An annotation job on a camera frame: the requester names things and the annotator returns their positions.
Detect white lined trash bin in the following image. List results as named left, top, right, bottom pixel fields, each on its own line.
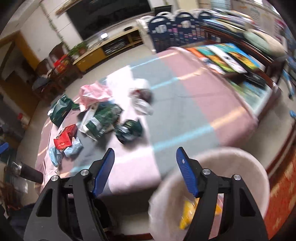
left=149, top=148, right=270, bottom=240

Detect pink plastic bag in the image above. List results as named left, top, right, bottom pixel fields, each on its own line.
left=79, top=82, right=112, bottom=112

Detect yellow snack packet in bin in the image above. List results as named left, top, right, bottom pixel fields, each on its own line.
left=179, top=194, right=224, bottom=230

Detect light blue plastic bag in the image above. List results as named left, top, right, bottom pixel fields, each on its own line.
left=49, top=137, right=83, bottom=167

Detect green grey cushion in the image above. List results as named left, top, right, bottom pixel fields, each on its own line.
left=243, top=29, right=287, bottom=57

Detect black thermos bottle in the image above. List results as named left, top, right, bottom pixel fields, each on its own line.
left=11, top=162, right=44, bottom=184

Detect red snack packet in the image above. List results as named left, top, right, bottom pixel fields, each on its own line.
left=54, top=124, right=78, bottom=151

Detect potted green plant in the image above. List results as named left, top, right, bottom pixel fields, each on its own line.
left=68, top=42, right=88, bottom=56

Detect orange patterned sofa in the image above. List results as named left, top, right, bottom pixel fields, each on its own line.
left=264, top=152, right=295, bottom=239

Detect navy blue playpen fence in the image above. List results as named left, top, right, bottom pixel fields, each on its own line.
left=148, top=11, right=213, bottom=53

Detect yellow wooden tv cabinet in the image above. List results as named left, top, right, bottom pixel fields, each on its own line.
left=73, top=27, right=143, bottom=72

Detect dark wooden bench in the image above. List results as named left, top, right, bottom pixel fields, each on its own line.
left=201, top=25, right=286, bottom=121

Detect black television screen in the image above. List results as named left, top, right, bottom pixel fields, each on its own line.
left=66, top=0, right=151, bottom=40

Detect crumpled dark green wrapper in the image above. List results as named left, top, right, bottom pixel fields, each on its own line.
left=115, top=119, right=143, bottom=145

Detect green white snack wrapper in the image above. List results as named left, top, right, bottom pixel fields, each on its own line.
left=78, top=101, right=123, bottom=141

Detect white plastic bag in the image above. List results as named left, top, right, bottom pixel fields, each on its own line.
left=129, top=78, right=153, bottom=115

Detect white playpen fence panel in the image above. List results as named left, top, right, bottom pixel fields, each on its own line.
left=136, top=16, right=156, bottom=54

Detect row of colourful books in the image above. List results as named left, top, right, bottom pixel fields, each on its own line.
left=187, top=43, right=266, bottom=89

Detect dark green plastic bag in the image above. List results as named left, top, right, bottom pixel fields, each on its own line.
left=48, top=95, right=80, bottom=128

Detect dark wooden chair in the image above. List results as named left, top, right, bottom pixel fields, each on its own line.
left=32, top=42, right=83, bottom=102

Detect plaid pink grey tablecloth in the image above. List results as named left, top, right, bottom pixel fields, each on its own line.
left=35, top=48, right=258, bottom=194

